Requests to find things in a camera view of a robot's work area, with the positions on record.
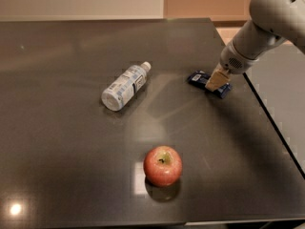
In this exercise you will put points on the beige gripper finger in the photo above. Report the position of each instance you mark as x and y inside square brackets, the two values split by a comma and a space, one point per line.
[219, 77]

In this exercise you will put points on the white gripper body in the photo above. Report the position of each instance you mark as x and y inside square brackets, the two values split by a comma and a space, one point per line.
[233, 61]

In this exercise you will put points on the blue rxbar blueberry wrapper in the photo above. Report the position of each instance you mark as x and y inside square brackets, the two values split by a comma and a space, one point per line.
[199, 79]

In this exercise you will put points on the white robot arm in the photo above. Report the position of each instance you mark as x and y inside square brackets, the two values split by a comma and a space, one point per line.
[271, 23]

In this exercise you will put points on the red apple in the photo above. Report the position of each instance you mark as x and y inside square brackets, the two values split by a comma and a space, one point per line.
[162, 166]

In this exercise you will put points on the grey side table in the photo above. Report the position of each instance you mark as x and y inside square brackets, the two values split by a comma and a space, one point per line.
[278, 80]

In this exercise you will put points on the clear plastic water bottle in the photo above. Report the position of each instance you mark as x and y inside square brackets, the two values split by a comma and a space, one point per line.
[123, 89]

